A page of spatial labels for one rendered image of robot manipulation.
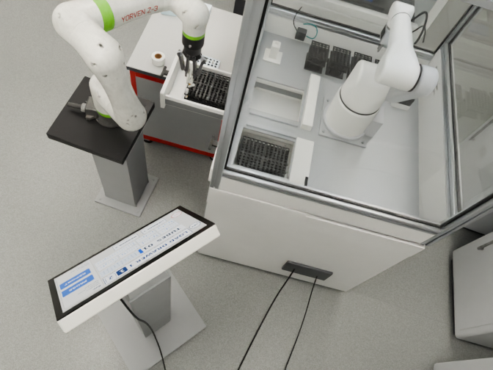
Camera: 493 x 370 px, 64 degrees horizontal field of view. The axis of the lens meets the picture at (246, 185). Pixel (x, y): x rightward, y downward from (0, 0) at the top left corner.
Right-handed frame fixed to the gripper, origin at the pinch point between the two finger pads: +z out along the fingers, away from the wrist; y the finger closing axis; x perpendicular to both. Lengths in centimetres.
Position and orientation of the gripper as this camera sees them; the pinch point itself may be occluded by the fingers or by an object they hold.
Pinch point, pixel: (190, 76)
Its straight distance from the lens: 189.7
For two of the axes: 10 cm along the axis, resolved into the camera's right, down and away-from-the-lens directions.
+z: -1.8, 4.5, 8.7
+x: -2.1, 8.5, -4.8
